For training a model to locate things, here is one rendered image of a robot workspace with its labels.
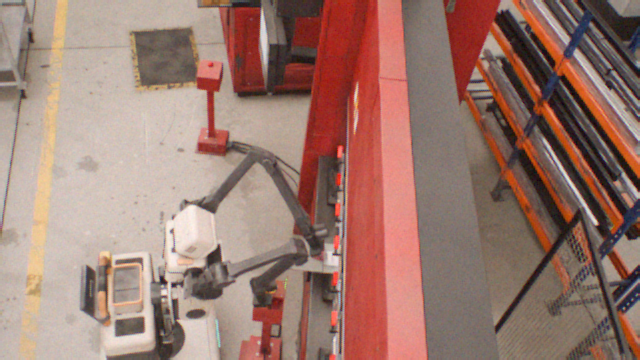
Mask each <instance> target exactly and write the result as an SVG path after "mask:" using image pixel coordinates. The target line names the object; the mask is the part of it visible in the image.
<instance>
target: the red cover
mask: <svg viewBox="0 0 640 360"><path fill-rule="evenodd" d="M371 12H372V74H373V100H372V110H373V136H374V197H375V260H376V321H377V360H428V356H427V343H426V330H425V317H424V304H423V290H422V277H421V263H420V251H419V238H418V224H417V211H416V198H415V185H414V172H413V158H412V145H411V132H410V119H409V106H408V93H407V82H406V81H407V79H406V66H405V54H404V40H403V27H402V13H401V0H371Z"/></svg>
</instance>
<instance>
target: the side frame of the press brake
mask: <svg viewBox="0 0 640 360"><path fill-rule="evenodd" d="M368 1H369V0H324V5H323V12H322V19H321V26H320V33H319V41H318V48H317V55H316V62H315V68H314V76H313V83H312V90H311V97H310V104H309V111H308V118H307V126H306V132H305V139H304V146H303V153H302V160H301V168H300V175H299V182H298V189H297V196H296V197H297V199H298V200H299V202H300V204H301V206H302V207H303V208H304V210H305V211H306V213H308V215H309V217H310V212H311V206H312V200H313V195H314V189H315V183H316V177H317V172H318V168H319V157H320V155H321V156H328V157H337V151H338V146H342V153H345V149H346V146H347V109H348V98H349V93H350V88H351V84H352V79H353V74H354V69H355V64H356V60H357V55H358V50H359V45H360V40H361V35H362V30H363V25H364V20H365V15H366V10H367V5H368ZM449 1H450V0H443V2H444V8H445V14H446V21H447V27H448V33H449V40H450V46H451V52H452V59H453V64H454V70H455V77H456V83H457V96H458V102H459V106H460V104H461V101H462V99H463V96H464V94H465V91H466V89H467V86H468V83H469V81H470V78H471V76H472V73H473V71H474V68H475V66H476V63H477V60H478V59H479V56H480V54H481V51H482V49H483V46H484V44H485V41H486V38H487V36H488V33H489V31H490V28H491V26H492V23H493V20H494V18H495V15H496V13H497V10H498V8H499V5H500V3H501V0H456V3H455V6H454V9H455V10H454V12H452V13H449V12H447V11H446V8H447V6H448V5H449Z"/></svg>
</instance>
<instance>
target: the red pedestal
mask: <svg viewBox="0 0 640 360"><path fill-rule="evenodd" d="M222 77H223V61H207V60H201V61H200V64H199V68H198V71H197V75H196V88H197V89H199V90H206V96H207V128H201V129H200V133H199V135H198V138H197V142H196V144H197V146H196V150H195V153H199V154H207V155H216V156H225V155H226V150H227V142H228V136H229V130H225V129H215V112H214V91H216V92H219V89H220V85H221V81H222Z"/></svg>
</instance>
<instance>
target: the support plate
mask: <svg viewBox="0 0 640 360"><path fill-rule="evenodd" d="M304 242H305V241H304ZM305 245H306V247H307V250H308V253H309V256H310V246H309V245H308V243H307V242H305ZM333 246H334V245H332V244H325V251H326V252H334V249H333ZM308 259H309V261H308V262H307V263H304V264H303V265H301V266H296V265H295V264H293V265H292V266H291V267H290V268H288V269H293V270H303V271H312V272H322V273H330V274H333V271H338V266H335V265H324V272H323V261H322V262H321V261H319V260H317V259H312V258H311V256H310V257H309V258H308Z"/></svg>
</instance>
